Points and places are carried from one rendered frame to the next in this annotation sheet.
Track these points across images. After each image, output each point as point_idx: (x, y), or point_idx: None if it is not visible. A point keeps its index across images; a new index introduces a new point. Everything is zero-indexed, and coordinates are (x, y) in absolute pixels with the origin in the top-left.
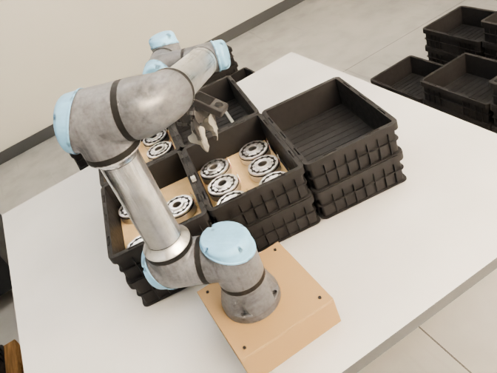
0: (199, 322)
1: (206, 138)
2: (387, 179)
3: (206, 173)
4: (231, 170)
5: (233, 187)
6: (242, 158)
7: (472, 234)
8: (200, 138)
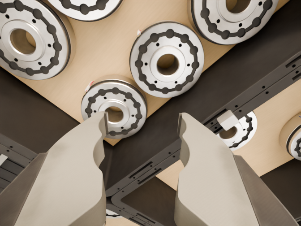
0: None
1: (186, 138)
2: None
3: (134, 120)
4: (102, 77)
5: (181, 25)
6: (66, 58)
7: None
8: (244, 162)
